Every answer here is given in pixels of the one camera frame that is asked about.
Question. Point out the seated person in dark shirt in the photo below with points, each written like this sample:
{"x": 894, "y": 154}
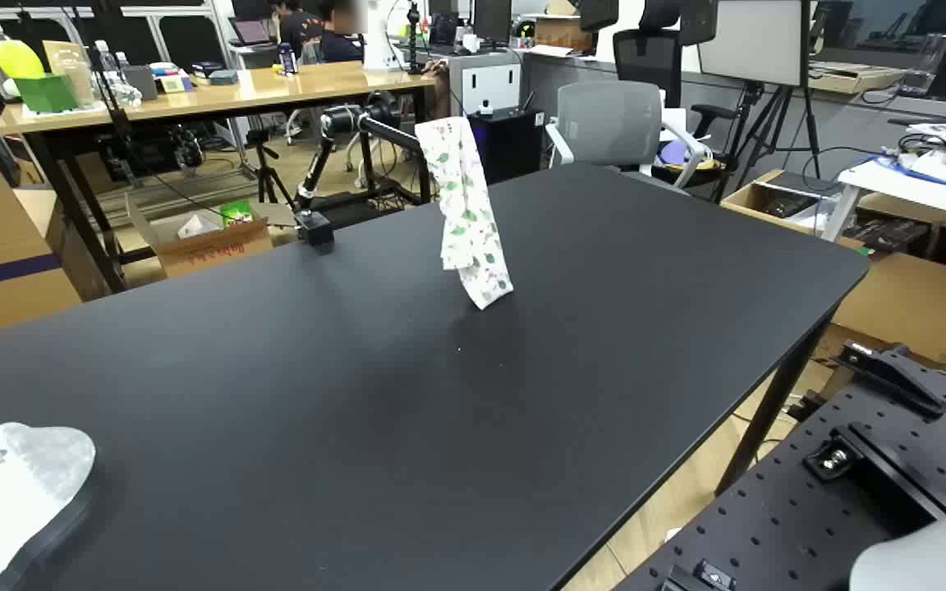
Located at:
{"x": 337, "y": 33}

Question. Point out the long wooden table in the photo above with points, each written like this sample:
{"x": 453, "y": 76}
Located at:
{"x": 231, "y": 94}

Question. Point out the gray office chair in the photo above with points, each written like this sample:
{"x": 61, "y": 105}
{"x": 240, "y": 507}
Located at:
{"x": 608, "y": 119}

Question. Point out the open wooden tray box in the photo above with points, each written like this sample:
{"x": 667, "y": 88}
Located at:
{"x": 785, "y": 203}

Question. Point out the flat brown cardboard box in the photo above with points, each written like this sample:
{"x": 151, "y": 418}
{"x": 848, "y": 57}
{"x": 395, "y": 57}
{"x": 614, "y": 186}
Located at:
{"x": 912, "y": 299}

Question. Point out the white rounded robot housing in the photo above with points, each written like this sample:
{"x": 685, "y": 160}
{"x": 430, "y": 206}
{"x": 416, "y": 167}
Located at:
{"x": 932, "y": 554}

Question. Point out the whiteboard on tripod easel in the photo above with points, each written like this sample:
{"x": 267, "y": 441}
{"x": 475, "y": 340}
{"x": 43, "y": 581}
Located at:
{"x": 756, "y": 45}

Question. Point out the small black tripod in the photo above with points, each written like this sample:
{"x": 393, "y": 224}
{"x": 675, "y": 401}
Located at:
{"x": 267, "y": 167}

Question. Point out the black office chair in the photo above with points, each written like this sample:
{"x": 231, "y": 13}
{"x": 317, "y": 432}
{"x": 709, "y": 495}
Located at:
{"x": 647, "y": 62}

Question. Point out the gray metal cabinet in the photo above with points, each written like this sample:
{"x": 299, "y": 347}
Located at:
{"x": 482, "y": 85}

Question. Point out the black perforated breadboard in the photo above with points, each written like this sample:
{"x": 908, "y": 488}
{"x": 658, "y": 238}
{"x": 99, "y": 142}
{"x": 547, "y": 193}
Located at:
{"x": 811, "y": 505}

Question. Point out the yellow round object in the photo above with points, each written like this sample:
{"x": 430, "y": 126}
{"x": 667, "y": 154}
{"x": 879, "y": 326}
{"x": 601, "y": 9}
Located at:
{"x": 18, "y": 57}

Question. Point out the green box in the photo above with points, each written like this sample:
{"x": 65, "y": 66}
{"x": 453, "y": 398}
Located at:
{"x": 46, "y": 94}

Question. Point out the open cardboard box with items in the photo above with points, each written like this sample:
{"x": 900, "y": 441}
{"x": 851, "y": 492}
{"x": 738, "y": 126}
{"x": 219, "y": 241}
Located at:
{"x": 212, "y": 243}

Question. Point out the white side table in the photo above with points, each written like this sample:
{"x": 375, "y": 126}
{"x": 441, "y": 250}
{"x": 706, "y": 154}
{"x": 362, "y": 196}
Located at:
{"x": 919, "y": 186}

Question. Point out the black articulated stand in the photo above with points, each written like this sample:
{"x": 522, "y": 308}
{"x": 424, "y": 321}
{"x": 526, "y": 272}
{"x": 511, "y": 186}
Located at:
{"x": 369, "y": 122}

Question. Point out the white cloth with green print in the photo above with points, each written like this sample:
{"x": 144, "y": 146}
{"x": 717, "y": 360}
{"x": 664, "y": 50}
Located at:
{"x": 468, "y": 207}

